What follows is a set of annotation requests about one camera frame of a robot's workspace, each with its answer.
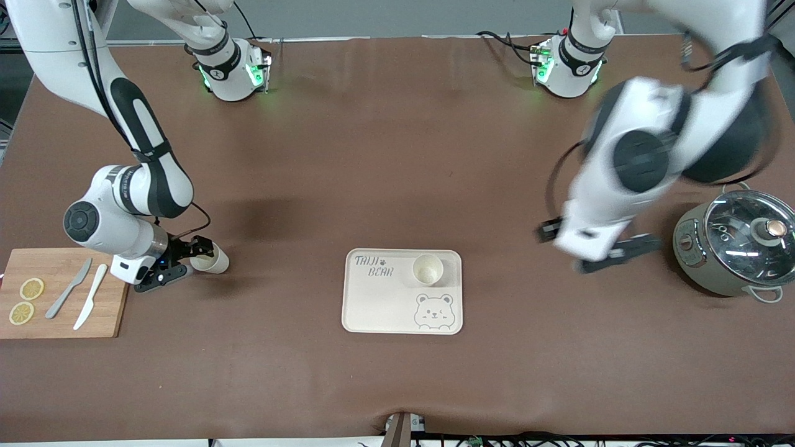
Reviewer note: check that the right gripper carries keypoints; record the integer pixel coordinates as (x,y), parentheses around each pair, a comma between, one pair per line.
(178,249)

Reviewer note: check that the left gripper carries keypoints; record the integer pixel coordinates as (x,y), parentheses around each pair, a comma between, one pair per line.
(548,229)

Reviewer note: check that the white plastic cup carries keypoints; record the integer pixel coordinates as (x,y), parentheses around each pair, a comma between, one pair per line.
(428,270)
(218,264)

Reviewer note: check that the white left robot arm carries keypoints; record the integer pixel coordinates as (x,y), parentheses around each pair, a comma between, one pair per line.
(640,161)

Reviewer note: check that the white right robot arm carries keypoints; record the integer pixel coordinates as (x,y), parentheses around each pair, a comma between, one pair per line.
(105,230)

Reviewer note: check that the cream bear print tray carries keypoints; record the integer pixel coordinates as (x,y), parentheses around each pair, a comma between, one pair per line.
(385,304)

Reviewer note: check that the white plastic knife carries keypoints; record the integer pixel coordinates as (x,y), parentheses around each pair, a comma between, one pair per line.
(91,297)

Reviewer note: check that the pale green electric pot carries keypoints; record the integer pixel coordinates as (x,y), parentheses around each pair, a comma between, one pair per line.
(692,261)

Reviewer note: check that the grey plastic knife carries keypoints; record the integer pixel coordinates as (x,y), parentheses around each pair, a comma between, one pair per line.
(68,288)

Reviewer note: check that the wooden cutting board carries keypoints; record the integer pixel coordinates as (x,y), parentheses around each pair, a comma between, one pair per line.
(37,264)

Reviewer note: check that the yellow lemon slice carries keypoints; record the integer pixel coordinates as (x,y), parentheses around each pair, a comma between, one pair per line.
(21,313)
(31,288)

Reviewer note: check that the glass pot lid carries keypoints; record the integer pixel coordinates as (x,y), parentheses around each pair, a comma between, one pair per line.
(739,236)

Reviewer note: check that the brown table cover sheet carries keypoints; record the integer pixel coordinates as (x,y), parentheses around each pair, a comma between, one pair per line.
(397,155)

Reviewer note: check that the metal table edge bracket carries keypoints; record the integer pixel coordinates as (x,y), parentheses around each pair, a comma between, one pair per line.
(400,431)

